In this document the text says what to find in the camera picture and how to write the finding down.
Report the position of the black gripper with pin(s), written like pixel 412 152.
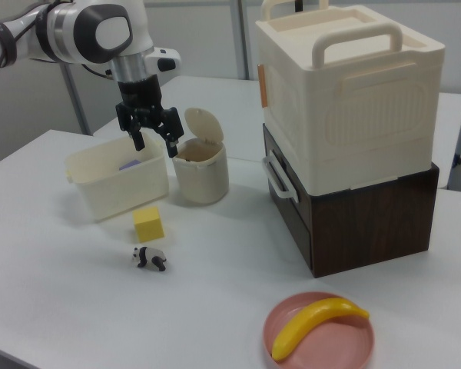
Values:
pixel 138 94

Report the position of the cream trash can lid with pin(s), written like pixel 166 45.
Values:
pixel 203 125

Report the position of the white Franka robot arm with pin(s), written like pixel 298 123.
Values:
pixel 61 27

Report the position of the purple foam block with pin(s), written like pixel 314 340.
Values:
pixel 130 164

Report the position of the beige cup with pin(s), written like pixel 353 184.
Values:
pixel 201 177

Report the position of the white rectangular plastic bin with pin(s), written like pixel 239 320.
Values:
pixel 115 188

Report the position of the yellow foam block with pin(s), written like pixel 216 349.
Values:
pixel 149 227

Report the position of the small panda toy figure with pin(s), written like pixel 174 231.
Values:
pixel 150 256

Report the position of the dark brown tissue box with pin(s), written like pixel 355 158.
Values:
pixel 369 223

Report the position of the yellow toy banana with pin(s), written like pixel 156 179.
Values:
pixel 311 319

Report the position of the pink round plate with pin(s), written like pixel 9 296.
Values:
pixel 330 342

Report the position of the black camera stand pole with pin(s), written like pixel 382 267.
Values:
pixel 299 4

